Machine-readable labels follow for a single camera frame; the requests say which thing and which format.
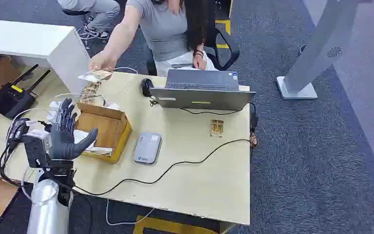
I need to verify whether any white cable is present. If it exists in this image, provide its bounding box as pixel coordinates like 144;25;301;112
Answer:
105;198;156;226

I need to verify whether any black stool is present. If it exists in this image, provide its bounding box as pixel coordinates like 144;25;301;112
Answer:
62;8;91;17

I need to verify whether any gold printed card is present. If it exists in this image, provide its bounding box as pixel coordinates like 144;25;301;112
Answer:
209;119;224;138

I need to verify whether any grey card reader device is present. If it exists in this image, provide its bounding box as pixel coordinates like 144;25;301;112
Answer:
132;132;163;165

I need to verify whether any white kiosk stand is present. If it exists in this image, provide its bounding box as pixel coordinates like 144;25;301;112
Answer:
276;0;370;100

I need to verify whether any wooden card box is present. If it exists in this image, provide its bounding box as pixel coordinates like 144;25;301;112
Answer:
74;102;133;164

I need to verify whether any white desk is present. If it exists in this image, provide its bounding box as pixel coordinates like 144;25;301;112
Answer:
0;18;91;95

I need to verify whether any person's right hand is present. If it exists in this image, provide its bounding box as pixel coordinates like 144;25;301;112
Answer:
88;51;118;72

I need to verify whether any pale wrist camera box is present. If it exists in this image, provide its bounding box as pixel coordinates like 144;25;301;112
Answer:
21;130;53;169

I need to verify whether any black router with antennas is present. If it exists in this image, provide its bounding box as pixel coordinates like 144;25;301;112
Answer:
0;64;52;120

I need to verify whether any stack of printed cards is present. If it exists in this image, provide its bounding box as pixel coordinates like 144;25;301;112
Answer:
79;81;102;106

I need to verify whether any seated person in grey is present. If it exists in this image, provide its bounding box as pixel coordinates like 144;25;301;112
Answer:
57;0;121;39

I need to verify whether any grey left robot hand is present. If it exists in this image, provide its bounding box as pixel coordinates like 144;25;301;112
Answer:
49;98;98;161

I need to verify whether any black computer mouse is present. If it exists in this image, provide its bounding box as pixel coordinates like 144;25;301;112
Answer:
140;78;155;98

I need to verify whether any black cable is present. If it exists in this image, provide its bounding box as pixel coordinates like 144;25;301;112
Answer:
65;138;253;196

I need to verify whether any grey laptop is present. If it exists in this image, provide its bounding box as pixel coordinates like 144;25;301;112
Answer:
150;69;257;112

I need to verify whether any black office chair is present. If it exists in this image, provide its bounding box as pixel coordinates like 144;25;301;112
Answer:
145;0;241;76

